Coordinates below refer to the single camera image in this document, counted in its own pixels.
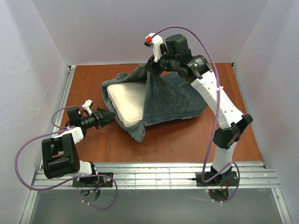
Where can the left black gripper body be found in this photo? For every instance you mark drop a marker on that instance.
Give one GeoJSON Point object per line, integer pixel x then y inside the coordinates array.
{"type": "Point", "coordinates": [98, 118]}

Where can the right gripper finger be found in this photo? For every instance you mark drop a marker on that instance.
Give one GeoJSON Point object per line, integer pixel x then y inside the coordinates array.
{"type": "Point", "coordinates": [150, 65]}
{"type": "Point", "coordinates": [155, 71]}

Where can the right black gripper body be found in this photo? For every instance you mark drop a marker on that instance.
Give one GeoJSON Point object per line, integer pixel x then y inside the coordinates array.
{"type": "Point", "coordinates": [153, 65]}

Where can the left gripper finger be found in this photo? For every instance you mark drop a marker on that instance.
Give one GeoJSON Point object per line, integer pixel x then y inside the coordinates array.
{"type": "Point", "coordinates": [104, 122]}
{"type": "Point", "coordinates": [105, 114]}

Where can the cream bear print pillow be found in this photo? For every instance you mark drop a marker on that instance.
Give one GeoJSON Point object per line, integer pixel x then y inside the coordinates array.
{"type": "Point", "coordinates": [128, 100]}

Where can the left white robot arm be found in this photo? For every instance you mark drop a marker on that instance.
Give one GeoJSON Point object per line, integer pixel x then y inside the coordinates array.
{"type": "Point", "coordinates": [60, 157]}

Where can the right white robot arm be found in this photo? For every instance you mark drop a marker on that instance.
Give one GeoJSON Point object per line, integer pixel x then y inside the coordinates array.
{"type": "Point", "coordinates": [173, 54]}

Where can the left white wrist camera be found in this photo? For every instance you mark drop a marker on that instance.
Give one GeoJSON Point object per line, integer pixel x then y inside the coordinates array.
{"type": "Point", "coordinates": [87, 106]}

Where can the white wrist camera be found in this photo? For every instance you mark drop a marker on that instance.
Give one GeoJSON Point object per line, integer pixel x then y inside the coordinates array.
{"type": "Point", "coordinates": [154, 41]}
{"type": "Point", "coordinates": [87, 106]}

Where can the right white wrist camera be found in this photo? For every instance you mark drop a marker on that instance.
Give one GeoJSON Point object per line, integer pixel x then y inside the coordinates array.
{"type": "Point", "coordinates": [154, 41]}

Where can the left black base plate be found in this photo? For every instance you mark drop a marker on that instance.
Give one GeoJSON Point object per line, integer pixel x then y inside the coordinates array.
{"type": "Point", "coordinates": [93, 182]}

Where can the aluminium rail frame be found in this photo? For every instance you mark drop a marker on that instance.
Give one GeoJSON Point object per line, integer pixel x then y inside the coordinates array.
{"type": "Point", "coordinates": [155, 181]}

